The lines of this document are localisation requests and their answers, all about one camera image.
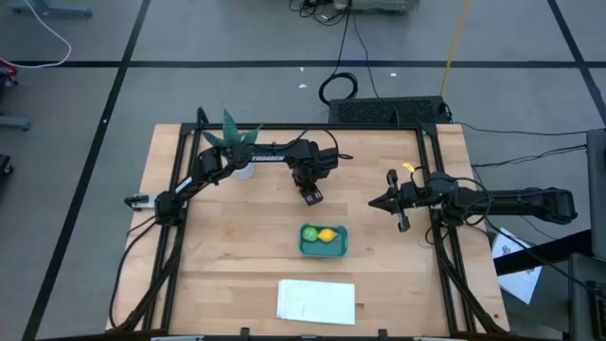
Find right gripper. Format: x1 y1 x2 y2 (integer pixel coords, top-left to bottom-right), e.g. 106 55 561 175
367 169 430 234

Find teal plastic bin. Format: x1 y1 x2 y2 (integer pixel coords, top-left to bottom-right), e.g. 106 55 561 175
298 223 349 260

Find potted artificial snake plant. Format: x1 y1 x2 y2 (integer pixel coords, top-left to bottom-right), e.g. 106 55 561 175
202 108 263 181

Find black perforated computer case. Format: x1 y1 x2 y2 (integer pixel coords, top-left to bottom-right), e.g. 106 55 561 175
329 96 449 127

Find white folded cloth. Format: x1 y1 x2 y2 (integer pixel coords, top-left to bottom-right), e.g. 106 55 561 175
276 278 357 327

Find white paper sheet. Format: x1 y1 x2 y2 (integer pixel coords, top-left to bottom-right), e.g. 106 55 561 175
491 226 544 305

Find black beam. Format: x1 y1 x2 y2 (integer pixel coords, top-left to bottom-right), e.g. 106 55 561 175
494 229 593 277

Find grey equipment cart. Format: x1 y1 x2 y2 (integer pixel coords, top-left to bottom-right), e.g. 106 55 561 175
333 0 421 14

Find grey cabinet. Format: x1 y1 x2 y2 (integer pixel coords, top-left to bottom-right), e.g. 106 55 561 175
585 128 606 261

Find dark grey box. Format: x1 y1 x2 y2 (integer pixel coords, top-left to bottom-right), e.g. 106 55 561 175
567 253 606 341

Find grey furniture foot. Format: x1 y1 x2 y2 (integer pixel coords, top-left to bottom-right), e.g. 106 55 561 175
7 0 94 18

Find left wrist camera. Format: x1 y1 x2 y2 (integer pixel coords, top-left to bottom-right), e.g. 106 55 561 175
301 186 326 207

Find black aluminium table frame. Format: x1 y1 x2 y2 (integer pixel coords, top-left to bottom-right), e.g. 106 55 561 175
113 106 510 340

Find coiled black cable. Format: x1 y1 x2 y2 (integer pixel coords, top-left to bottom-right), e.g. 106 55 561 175
318 71 360 107

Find yellow hanging cable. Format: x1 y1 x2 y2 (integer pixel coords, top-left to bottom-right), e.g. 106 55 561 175
439 0 472 99

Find white floor cable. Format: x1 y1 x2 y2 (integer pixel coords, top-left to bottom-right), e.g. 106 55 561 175
0 0 73 69

